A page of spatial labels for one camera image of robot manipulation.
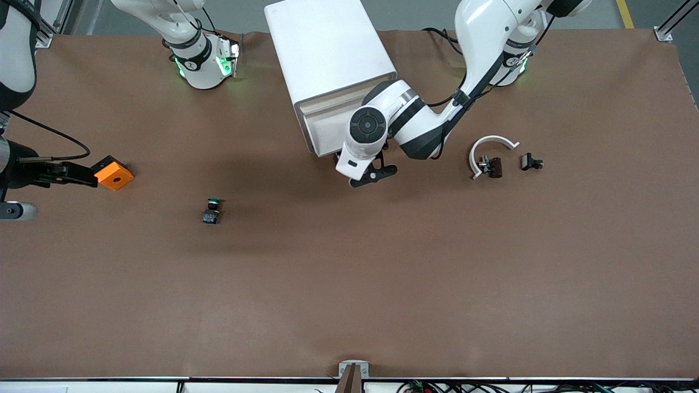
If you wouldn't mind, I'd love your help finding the black base cable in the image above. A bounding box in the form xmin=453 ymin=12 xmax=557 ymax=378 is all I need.
xmin=422 ymin=26 xmax=466 ymax=56

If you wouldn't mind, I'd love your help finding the white curved plastic arc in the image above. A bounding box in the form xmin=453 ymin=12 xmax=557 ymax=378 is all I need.
xmin=469 ymin=135 xmax=520 ymax=180

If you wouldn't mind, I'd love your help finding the cable bundle under table edge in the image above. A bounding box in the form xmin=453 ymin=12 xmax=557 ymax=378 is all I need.
xmin=396 ymin=379 xmax=699 ymax=393

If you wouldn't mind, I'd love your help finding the orange box with hole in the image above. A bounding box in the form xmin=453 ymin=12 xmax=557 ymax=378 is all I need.
xmin=93 ymin=155 xmax=134 ymax=192

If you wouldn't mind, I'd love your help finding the grey metal bracket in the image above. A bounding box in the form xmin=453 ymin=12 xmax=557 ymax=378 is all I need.
xmin=338 ymin=360 xmax=370 ymax=379

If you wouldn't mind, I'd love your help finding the black right camera cable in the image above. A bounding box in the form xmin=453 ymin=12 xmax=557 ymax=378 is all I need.
xmin=8 ymin=111 xmax=91 ymax=162

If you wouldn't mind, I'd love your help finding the aluminium frame profile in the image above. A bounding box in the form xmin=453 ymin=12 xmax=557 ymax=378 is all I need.
xmin=37 ymin=0 xmax=74 ymax=47
xmin=654 ymin=0 xmax=699 ymax=43

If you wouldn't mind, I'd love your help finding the green push button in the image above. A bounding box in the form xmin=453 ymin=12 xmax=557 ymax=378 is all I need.
xmin=202 ymin=198 xmax=223 ymax=225

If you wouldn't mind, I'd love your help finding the brown table cover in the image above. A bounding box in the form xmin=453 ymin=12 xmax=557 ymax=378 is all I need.
xmin=0 ymin=28 xmax=699 ymax=381

